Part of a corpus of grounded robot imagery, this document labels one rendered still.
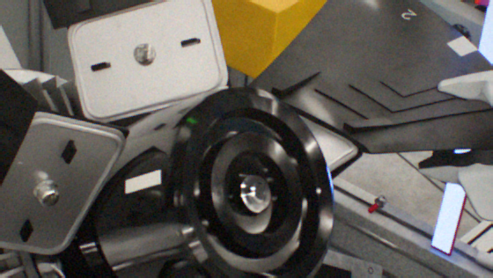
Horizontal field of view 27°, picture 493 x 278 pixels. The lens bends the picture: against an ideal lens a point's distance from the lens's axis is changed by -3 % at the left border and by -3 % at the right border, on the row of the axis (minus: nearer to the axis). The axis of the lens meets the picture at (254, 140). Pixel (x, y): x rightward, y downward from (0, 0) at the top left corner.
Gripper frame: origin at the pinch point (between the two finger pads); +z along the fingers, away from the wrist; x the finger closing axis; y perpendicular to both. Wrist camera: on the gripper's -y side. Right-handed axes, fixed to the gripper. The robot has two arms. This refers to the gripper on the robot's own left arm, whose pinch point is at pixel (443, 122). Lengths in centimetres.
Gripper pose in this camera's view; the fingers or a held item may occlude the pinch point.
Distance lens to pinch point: 73.6
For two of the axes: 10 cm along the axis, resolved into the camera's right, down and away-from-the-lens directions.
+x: -0.9, 7.5, 6.6
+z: -10.0, -0.8, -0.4
